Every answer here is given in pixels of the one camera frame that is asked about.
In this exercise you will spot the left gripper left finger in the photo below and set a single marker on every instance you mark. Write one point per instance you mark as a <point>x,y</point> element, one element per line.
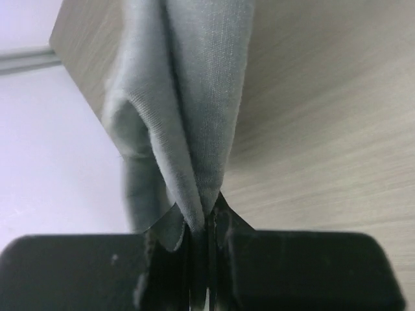
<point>166,284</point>

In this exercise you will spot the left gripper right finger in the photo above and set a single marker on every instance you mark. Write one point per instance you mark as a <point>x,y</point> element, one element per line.
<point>222,221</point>

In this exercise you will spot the grey long sleeve shirt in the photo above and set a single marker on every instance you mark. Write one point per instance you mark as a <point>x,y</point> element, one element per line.
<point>172,104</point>

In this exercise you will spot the aluminium rail frame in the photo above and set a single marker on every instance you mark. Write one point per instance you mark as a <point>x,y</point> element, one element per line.
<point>25,60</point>

